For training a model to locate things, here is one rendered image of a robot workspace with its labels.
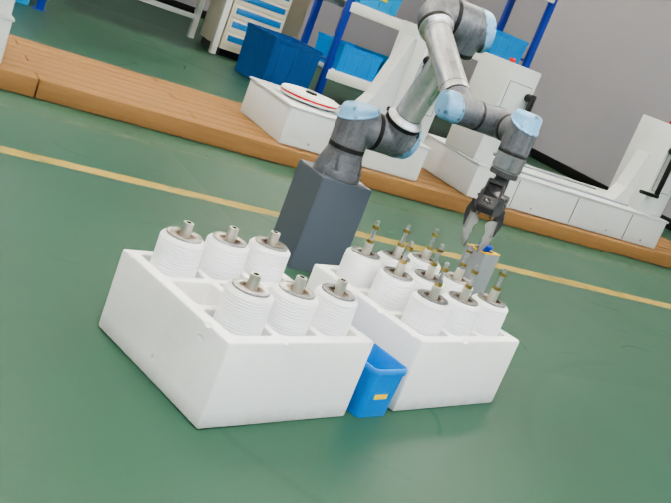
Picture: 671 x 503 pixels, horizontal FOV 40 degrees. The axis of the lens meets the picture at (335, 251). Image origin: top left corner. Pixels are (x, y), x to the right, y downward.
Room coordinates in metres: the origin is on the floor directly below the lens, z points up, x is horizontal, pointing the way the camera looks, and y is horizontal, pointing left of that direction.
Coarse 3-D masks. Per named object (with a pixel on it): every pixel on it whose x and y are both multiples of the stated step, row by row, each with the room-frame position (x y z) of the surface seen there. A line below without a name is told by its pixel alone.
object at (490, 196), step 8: (488, 184) 2.25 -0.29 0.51; (496, 184) 2.25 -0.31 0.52; (504, 184) 2.26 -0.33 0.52; (488, 192) 2.22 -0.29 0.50; (496, 192) 2.23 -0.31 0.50; (480, 200) 2.19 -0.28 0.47; (488, 200) 2.19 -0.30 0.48; (496, 200) 2.20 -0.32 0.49; (480, 208) 2.18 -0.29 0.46; (488, 208) 2.17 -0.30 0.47
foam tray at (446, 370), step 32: (352, 288) 2.09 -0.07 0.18; (352, 320) 2.05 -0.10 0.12; (384, 320) 1.99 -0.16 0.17; (416, 352) 1.91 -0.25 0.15; (448, 352) 1.99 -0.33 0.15; (480, 352) 2.09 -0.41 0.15; (512, 352) 2.19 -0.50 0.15; (416, 384) 1.94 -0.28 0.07; (448, 384) 2.03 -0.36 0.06; (480, 384) 2.13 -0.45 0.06
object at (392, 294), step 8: (384, 272) 2.07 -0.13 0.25; (376, 280) 2.07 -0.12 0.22; (384, 280) 2.06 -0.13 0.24; (392, 280) 2.05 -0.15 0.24; (400, 280) 2.06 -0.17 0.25; (376, 288) 2.06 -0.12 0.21; (384, 288) 2.05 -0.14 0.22; (392, 288) 2.05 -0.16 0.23; (400, 288) 2.05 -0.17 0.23; (408, 288) 2.06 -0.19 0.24; (368, 296) 2.08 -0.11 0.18; (376, 296) 2.06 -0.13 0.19; (384, 296) 2.05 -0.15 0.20; (392, 296) 2.05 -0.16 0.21; (400, 296) 2.05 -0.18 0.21; (408, 296) 2.07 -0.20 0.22; (384, 304) 2.05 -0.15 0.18; (392, 304) 2.05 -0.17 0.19; (400, 304) 2.06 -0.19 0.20
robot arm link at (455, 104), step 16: (432, 0) 2.58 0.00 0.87; (448, 0) 2.59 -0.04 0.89; (432, 16) 2.52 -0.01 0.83; (448, 16) 2.53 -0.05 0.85; (432, 32) 2.49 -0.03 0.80; (448, 32) 2.49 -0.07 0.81; (432, 48) 2.46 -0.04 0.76; (448, 48) 2.43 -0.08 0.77; (432, 64) 2.44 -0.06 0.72; (448, 64) 2.39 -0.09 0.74; (448, 80) 2.35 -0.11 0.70; (464, 80) 2.35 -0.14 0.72; (448, 96) 2.27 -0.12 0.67; (464, 96) 2.30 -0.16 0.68; (448, 112) 2.26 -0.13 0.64; (464, 112) 2.27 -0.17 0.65; (480, 112) 2.30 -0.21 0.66
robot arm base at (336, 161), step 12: (336, 144) 2.71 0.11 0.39; (324, 156) 2.72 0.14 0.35; (336, 156) 2.71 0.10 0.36; (348, 156) 2.71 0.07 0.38; (360, 156) 2.74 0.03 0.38; (324, 168) 2.70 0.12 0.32; (336, 168) 2.70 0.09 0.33; (348, 168) 2.70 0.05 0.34; (360, 168) 2.76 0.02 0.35; (348, 180) 2.70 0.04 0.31
